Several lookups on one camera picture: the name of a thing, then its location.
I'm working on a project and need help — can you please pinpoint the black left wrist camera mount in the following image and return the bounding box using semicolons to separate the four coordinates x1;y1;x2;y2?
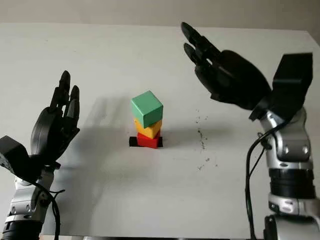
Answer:
0;135;46;183

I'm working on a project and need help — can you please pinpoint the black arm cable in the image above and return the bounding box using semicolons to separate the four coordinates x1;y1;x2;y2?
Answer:
244;122;288;240
34;182;66;240

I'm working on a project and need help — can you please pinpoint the green cube block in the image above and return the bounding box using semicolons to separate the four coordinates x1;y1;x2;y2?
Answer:
130;90;165;128

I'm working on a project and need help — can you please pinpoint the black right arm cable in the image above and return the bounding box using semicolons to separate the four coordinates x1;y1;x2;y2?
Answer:
244;122;288;240

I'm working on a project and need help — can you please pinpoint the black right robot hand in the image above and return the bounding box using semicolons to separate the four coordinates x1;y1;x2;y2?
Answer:
180;21;272;111

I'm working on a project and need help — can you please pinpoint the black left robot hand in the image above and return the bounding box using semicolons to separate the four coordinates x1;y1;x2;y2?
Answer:
29;70;81;166

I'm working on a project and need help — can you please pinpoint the black tape strip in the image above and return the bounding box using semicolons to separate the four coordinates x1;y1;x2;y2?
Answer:
128;136;164;148

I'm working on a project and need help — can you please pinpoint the yellow cube block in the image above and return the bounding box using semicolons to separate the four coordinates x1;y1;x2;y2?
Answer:
134;118;163;140

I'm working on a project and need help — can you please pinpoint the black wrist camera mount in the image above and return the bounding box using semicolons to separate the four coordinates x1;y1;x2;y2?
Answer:
268;52;314;123
0;135;46;183

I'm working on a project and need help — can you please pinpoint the red cube block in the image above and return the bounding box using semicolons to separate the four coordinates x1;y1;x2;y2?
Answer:
136;131;161;150

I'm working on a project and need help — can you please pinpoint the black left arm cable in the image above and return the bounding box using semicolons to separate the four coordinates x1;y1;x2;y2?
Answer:
34;182;66;240

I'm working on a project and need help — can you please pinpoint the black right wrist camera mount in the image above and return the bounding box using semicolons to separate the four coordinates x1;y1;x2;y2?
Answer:
268;52;314;123

